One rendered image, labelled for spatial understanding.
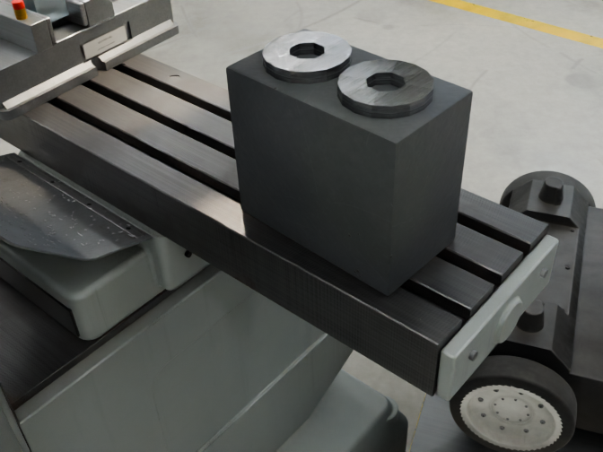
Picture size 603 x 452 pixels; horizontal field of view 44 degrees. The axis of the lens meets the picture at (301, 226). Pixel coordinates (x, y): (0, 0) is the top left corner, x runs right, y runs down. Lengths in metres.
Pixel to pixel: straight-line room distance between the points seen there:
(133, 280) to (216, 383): 0.34
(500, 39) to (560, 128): 0.76
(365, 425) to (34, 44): 0.99
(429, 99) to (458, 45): 2.80
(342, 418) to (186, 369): 0.52
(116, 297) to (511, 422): 0.69
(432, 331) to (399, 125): 0.20
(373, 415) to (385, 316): 0.90
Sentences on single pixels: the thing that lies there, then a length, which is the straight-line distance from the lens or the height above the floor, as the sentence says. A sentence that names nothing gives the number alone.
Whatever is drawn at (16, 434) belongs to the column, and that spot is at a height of 0.76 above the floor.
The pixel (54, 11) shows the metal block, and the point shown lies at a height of 1.08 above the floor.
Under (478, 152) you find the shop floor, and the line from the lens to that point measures 2.76.
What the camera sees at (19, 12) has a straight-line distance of 1.15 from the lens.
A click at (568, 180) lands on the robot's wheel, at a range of 1.64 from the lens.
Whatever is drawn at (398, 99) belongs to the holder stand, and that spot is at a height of 1.18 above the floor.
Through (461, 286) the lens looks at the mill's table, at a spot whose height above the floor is 0.98.
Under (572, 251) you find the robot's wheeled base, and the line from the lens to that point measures 1.47.
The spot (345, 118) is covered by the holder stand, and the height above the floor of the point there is 1.17.
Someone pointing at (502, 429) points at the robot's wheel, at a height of 0.45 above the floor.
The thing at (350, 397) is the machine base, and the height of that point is 0.20.
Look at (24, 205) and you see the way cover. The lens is 1.05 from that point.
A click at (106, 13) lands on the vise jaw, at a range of 1.21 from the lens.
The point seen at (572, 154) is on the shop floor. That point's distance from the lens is 2.82.
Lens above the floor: 1.52
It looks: 40 degrees down
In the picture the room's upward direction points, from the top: 3 degrees counter-clockwise
